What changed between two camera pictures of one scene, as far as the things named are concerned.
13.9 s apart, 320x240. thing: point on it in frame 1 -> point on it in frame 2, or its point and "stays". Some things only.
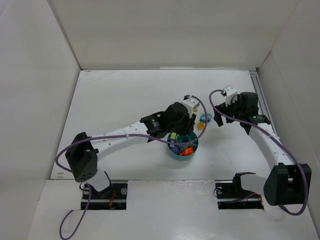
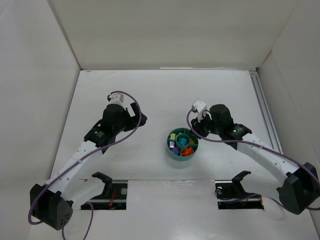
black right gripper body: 225,110 -> 200,125
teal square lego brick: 173,135 -> 183,141
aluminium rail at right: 264,100 stays
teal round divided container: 182,152 stays
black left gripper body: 189,125 -> 135,113
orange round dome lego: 187,152 stays
